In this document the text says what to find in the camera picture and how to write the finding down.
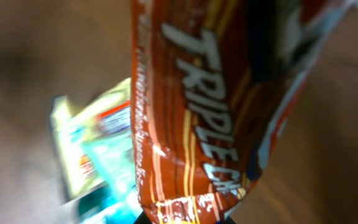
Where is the blue Listerine mouthwash bottle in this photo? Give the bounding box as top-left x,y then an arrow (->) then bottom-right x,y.
76,187 -> 143,224

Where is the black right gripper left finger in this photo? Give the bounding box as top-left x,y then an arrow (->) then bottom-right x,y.
134,212 -> 153,224

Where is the red TOP biscuit pack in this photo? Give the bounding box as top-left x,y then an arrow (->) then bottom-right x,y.
131,0 -> 351,223

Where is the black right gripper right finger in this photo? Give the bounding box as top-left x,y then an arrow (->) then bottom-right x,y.
222,217 -> 236,224

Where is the orange white snack bag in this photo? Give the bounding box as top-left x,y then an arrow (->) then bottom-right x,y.
50,78 -> 131,202

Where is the teal wet wipes pack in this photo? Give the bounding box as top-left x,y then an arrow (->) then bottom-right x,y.
81,130 -> 135,192

